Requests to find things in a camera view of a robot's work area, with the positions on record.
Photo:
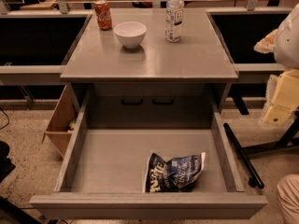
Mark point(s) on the left black drawer handle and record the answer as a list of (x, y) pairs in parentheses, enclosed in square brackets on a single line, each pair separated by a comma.
[(131, 100)]

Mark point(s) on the wooden box on floor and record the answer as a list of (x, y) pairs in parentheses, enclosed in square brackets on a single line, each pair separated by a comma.
[(58, 130)]

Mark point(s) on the clear plastic water bottle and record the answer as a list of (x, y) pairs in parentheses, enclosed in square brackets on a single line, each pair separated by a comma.
[(173, 20)]

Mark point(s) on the white ceramic bowl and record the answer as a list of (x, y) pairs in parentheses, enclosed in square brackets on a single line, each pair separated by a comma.
[(130, 33)]

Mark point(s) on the open grey top drawer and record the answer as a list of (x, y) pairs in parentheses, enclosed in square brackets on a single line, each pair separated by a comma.
[(104, 173)]

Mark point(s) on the grey cabinet counter unit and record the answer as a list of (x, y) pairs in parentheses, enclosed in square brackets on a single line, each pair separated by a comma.
[(195, 71)]

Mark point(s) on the black drawer handle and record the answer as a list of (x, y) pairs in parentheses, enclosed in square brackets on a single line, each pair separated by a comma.
[(160, 100), (131, 100)]

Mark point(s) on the orange soda can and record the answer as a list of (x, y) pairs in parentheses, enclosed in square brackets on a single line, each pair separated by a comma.
[(103, 16)]

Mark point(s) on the right black drawer handle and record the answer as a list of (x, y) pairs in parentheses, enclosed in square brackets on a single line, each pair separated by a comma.
[(160, 100)]

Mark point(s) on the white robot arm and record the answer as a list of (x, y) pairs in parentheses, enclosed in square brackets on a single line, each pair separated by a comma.
[(286, 50)]

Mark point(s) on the blue chip bag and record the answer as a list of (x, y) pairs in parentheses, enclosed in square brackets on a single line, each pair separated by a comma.
[(175, 175)]

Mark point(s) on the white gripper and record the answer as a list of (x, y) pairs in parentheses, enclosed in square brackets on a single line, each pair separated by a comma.
[(288, 44)]

